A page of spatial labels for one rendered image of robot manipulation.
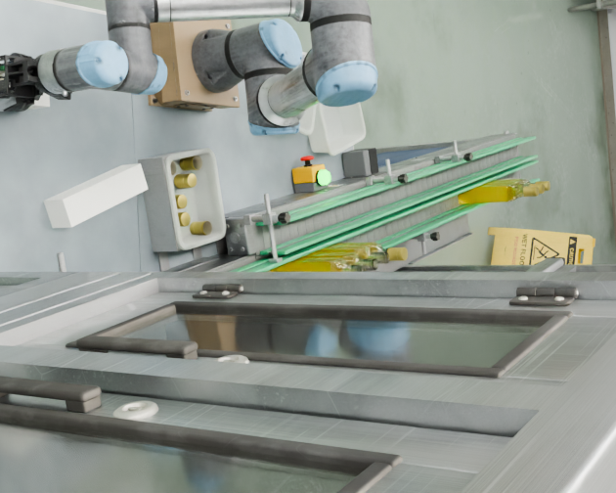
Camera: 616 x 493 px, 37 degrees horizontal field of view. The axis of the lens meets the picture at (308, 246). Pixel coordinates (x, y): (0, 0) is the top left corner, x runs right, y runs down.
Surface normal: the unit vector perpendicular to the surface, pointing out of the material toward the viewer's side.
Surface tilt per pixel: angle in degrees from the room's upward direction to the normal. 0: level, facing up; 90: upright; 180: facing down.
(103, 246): 0
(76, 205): 0
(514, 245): 77
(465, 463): 90
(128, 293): 0
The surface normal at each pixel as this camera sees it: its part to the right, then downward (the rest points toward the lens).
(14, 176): 0.82, -0.01
